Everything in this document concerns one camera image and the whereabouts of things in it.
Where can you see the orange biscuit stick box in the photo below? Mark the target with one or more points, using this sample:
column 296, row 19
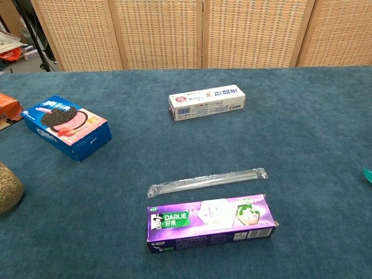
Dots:
column 8, row 112

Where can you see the white toothpaste box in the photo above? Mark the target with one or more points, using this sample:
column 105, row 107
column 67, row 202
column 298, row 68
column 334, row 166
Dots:
column 206, row 103

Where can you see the purple Darlie toothpaste box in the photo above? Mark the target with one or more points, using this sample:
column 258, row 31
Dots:
column 209, row 223

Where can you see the blue Oreo cookie box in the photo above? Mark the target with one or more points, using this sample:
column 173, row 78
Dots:
column 67, row 125

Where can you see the blue carpet table cover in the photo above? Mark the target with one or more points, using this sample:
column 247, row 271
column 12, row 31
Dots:
column 186, row 145

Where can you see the clear plastic wrapped straw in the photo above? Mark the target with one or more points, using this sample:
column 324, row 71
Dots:
column 206, row 181

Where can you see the wooden wicker folding screen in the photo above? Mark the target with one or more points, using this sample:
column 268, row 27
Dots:
column 160, row 32

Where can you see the black tripod stand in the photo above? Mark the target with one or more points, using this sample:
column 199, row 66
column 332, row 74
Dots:
column 36, row 40

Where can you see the grain jar with black lid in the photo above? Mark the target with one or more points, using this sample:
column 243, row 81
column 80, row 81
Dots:
column 8, row 189

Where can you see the teal clear snack bag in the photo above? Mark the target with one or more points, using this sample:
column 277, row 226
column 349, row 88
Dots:
column 368, row 174

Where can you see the orange plastic bag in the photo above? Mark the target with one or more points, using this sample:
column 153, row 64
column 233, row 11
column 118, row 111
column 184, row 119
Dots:
column 11, row 54

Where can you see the white paper stack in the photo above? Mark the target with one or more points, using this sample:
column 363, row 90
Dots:
column 8, row 42

